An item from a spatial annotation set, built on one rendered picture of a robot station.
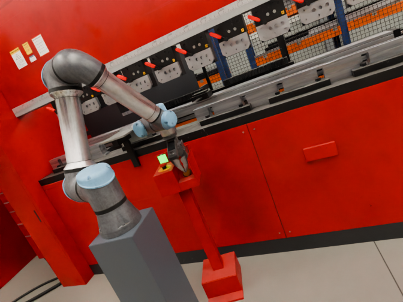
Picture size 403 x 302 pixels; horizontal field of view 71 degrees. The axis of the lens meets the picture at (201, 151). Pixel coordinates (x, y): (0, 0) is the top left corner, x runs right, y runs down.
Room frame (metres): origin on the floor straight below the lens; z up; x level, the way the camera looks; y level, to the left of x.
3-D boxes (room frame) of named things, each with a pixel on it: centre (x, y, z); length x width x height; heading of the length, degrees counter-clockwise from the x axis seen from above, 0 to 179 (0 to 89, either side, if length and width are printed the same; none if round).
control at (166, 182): (1.40, 0.16, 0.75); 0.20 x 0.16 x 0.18; 80
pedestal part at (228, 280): (1.37, 0.17, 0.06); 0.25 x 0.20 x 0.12; 170
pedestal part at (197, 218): (1.40, 0.16, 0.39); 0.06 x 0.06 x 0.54; 80
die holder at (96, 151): (2.06, 0.84, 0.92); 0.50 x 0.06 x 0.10; 67
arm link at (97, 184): (0.94, 0.37, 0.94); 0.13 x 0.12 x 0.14; 44
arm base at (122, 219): (0.94, 0.36, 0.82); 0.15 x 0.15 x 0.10
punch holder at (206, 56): (1.62, -0.19, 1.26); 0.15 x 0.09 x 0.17; 67
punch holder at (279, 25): (1.46, -0.56, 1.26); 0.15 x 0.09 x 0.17; 67
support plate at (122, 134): (1.71, 0.39, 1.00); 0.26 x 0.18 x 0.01; 157
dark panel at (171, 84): (2.41, 0.35, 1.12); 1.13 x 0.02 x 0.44; 67
